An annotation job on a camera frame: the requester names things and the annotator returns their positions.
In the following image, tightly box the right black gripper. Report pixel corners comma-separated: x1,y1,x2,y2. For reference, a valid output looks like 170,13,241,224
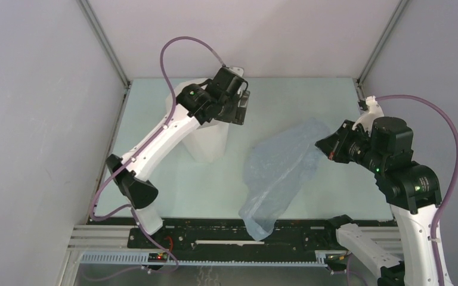
315,118,385,172

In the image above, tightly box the white translucent trash bin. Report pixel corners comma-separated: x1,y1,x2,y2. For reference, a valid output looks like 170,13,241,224
165,78,229,163

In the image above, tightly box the blue plastic trash bag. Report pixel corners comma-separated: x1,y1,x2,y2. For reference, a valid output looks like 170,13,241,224
239,117,330,241

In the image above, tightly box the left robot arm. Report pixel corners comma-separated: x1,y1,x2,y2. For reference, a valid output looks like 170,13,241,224
106,66,249,248

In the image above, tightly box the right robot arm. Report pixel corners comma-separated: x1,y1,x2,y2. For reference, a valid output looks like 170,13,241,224
315,117,451,285

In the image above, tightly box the small lit circuit board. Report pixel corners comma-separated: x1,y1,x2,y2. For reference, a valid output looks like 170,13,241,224
147,253,169,263

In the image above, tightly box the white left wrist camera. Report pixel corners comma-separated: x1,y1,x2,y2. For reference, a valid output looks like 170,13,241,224
229,66,245,77

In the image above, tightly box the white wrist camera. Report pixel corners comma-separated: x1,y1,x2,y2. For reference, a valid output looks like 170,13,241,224
229,66,245,77
352,96,384,135

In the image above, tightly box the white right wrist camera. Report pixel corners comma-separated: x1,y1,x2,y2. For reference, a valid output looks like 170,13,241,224
352,96,384,135

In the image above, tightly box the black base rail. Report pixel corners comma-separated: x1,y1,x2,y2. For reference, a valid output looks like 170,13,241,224
127,218,348,263

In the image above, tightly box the white slotted cable duct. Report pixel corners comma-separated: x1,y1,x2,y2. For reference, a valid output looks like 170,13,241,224
80,251,347,267

